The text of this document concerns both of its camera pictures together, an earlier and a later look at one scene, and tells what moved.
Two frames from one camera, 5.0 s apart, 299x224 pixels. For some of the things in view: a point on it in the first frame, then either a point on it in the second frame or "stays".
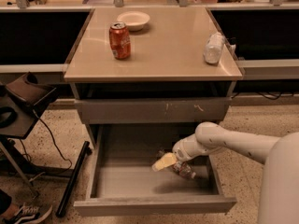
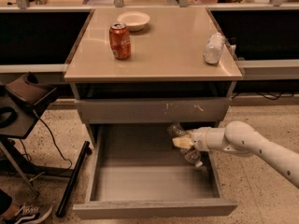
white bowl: (135, 21) stays
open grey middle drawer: (121, 180) stays
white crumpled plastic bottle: (213, 48) stays
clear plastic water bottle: (183, 169) → (191, 155)
